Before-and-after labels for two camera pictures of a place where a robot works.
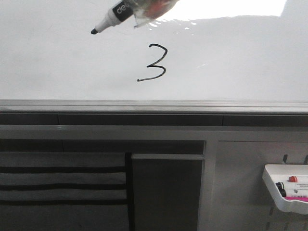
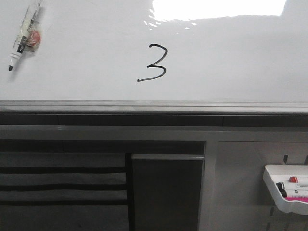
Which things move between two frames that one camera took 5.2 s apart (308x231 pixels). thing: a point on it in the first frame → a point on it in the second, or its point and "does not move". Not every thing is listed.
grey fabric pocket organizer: [57, 191] does not move
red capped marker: [293, 179] does not move
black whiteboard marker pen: [121, 12] → [29, 34]
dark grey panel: [167, 189] does not move
